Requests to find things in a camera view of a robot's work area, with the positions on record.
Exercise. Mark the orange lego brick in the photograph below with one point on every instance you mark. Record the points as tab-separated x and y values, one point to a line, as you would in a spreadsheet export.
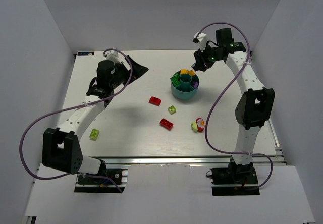
191	73

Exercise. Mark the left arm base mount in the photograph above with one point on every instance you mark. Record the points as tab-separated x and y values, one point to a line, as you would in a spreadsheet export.
114	181

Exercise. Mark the red flower lego piece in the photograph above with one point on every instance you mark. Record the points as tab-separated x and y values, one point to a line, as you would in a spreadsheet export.
200	124

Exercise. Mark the yellow rounded lego brick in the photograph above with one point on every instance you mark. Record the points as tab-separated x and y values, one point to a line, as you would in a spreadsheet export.
184	71

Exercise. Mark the lime green lego brick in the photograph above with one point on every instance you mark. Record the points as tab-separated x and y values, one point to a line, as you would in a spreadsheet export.
94	134

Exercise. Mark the left corner label sticker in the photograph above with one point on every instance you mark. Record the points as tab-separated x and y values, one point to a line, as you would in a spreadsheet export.
85	53

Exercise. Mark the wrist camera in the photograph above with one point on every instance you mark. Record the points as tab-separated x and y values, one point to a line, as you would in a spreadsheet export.
112	55
201	40

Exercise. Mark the teal round divided container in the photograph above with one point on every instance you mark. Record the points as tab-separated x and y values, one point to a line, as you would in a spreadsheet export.
184	91

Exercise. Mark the green lego plate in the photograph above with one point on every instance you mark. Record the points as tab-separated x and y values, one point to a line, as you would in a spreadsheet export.
175	78

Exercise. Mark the dark green small lego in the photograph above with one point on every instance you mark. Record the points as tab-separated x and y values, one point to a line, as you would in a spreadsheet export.
175	84

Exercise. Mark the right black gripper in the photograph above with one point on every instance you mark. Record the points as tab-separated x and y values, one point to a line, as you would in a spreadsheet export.
201	61

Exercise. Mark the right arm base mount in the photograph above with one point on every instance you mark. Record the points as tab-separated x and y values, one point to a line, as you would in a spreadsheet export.
223	184

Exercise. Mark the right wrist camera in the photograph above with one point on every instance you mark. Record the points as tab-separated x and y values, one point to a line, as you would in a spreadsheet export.
201	40

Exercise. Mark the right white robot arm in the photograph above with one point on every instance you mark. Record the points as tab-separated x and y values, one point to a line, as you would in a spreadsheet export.
256	103

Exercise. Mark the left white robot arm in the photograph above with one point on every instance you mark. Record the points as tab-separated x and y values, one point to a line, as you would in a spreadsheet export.
61	148

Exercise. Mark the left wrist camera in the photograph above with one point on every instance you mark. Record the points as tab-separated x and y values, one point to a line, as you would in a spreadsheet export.
112	55

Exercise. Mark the light green small lego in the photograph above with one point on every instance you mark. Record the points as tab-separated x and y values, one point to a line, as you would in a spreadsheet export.
171	109

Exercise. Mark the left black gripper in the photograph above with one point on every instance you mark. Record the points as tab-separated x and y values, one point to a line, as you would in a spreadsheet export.
128	70

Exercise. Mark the red rectangular lego brick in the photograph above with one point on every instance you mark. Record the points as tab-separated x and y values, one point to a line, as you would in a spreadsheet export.
166	124

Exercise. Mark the red curved lego brick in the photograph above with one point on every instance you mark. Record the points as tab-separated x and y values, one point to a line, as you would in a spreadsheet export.
155	101

